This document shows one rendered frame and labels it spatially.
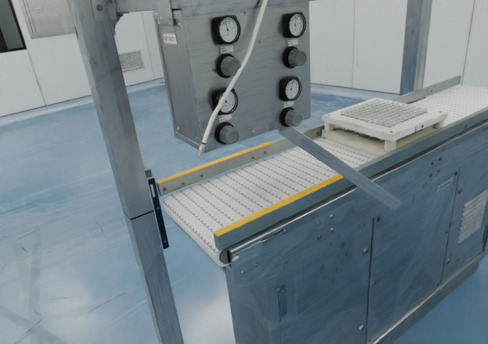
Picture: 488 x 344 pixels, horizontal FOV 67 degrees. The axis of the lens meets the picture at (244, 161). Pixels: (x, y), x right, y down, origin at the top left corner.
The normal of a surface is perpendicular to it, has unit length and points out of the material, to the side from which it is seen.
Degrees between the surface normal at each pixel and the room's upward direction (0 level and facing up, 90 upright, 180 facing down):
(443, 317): 0
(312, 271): 90
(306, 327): 90
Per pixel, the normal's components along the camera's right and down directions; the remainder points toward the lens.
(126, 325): -0.09, -0.91
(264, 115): 0.56, 0.29
